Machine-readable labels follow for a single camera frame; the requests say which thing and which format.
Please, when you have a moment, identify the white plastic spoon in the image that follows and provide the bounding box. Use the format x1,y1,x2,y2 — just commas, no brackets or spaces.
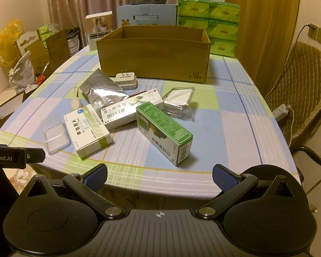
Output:
70,86,83,110

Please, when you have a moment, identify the clear packet with white card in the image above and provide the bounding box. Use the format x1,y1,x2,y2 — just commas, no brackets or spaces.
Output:
162,87,196,118

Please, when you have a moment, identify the white power strip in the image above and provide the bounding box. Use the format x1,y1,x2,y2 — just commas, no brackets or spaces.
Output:
273,104,291,120

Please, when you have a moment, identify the brown carton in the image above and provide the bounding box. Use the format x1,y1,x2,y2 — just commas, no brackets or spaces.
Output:
24,41,51,79
45,29,71,73

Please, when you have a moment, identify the orange handled tool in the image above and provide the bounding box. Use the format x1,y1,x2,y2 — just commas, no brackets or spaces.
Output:
37,61,50,84

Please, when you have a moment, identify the black chair armrest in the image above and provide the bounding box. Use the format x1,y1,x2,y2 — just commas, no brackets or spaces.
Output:
290,145,321,172

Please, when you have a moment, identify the black power cable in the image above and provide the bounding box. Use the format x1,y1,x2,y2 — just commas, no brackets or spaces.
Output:
265,24,312,97

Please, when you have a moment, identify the white wooden board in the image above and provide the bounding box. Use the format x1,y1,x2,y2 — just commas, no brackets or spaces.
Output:
0,87,26,140

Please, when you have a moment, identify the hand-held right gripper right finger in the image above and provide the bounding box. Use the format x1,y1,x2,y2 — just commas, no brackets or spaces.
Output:
196,163,297,218

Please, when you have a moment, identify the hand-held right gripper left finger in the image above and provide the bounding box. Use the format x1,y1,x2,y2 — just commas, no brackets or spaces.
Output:
24,163,125,218

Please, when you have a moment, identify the crumpled silver plastic bag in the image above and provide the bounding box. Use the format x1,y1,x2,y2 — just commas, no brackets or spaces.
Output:
8,52,33,93

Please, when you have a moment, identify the silver foil pouch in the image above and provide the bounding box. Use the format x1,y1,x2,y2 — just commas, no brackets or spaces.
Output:
79,69,130,113

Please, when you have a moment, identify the small white product box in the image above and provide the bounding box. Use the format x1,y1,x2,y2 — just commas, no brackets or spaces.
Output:
85,11,114,52

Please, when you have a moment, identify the yellow plastic bag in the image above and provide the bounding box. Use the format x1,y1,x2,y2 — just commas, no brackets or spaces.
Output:
0,19,24,67

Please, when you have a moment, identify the white box with cartoon print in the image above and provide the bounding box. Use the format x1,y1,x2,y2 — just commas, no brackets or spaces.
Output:
100,88,164,131

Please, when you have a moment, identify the brown cardboard box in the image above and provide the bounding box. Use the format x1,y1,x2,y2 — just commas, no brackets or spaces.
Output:
96,25,211,83

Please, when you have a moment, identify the white and green medicine box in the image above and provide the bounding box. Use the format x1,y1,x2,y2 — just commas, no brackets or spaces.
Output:
64,104,113,160

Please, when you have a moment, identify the pale green packet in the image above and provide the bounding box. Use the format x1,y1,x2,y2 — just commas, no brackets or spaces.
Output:
39,24,60,42

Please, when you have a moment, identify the light blue carton with handle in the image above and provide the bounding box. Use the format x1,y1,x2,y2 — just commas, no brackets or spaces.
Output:
116,4,178,30

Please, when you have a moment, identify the white power adapter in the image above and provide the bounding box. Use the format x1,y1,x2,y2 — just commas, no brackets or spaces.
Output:
115,70,138,91

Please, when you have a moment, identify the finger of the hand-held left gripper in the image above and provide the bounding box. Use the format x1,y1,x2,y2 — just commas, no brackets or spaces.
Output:
25,148,46,163

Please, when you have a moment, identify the quilted chair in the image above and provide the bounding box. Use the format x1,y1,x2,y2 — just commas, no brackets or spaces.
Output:
265,41,321,148

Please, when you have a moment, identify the clear plastic case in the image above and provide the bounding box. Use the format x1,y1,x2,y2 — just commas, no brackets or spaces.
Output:
40,114,70,154

